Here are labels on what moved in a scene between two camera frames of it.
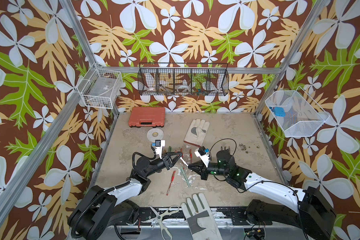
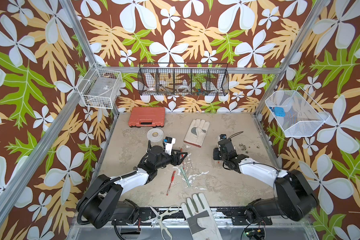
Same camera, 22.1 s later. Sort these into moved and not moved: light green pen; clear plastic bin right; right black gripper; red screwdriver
Moved: right black gripper
Not moved: light green pen; clear plastic bin right; red screwdriver
